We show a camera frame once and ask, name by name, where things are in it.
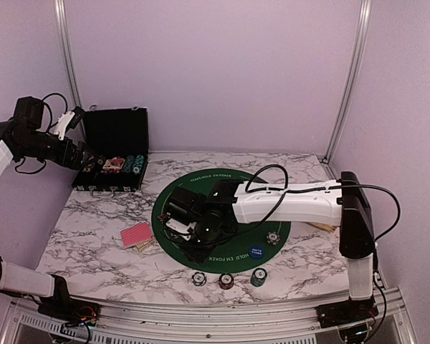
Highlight left aluminium frame post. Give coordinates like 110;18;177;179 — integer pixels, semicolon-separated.
54;0;82;107

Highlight green chip row in case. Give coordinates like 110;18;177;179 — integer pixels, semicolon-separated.
122;156;135;173

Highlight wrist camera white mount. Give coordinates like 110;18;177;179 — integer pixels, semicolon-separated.
163;188;204;234
53;106;85;140

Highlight aluminium frame post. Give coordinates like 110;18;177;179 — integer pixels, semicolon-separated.
54;0;82;107
323;0;373;164

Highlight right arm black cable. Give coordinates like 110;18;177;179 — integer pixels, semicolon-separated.
244;164;401;241

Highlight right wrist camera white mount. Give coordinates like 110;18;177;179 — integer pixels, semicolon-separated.
163;188;204;234

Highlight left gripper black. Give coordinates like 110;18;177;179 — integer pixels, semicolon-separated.
17;131;98;170

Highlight blue small blind button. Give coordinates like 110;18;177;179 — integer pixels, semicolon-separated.
249;245;265;259

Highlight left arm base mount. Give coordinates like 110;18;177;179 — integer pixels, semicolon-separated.
37;298;100;328

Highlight black poker chip case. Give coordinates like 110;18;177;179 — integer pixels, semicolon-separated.
72;107;150;192

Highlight round green poker mat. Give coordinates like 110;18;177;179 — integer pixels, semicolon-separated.
151;168;291;274

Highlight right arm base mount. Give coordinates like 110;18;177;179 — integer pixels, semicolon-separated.
315;299;379;328

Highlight blue white chip stack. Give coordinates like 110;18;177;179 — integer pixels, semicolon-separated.
191;272;206;287

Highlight teal chip row in case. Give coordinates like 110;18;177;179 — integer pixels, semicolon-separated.
132;155;145;175

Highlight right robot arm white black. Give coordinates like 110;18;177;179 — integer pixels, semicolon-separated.
186;173;376;321

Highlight right aluminium frame post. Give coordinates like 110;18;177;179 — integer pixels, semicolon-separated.
323;0;373;164

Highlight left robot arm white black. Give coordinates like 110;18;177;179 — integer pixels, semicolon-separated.
0;162;77;269

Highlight red backed card deck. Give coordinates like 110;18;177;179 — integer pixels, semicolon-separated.
120;222;153;248

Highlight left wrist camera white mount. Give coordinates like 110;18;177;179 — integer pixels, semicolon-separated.
53;106;85;140

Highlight woven bamboo tray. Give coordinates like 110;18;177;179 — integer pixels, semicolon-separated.
308;222;338;233

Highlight card decks in case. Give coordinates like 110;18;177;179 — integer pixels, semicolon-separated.
101;157;125;174

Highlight front aluminium rail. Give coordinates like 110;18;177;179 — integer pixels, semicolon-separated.
0;288;417;343

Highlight teal black chip stack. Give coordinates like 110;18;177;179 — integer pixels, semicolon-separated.
250;267;267;287

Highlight brown black chip stack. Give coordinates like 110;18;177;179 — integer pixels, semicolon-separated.
218;273;234;290

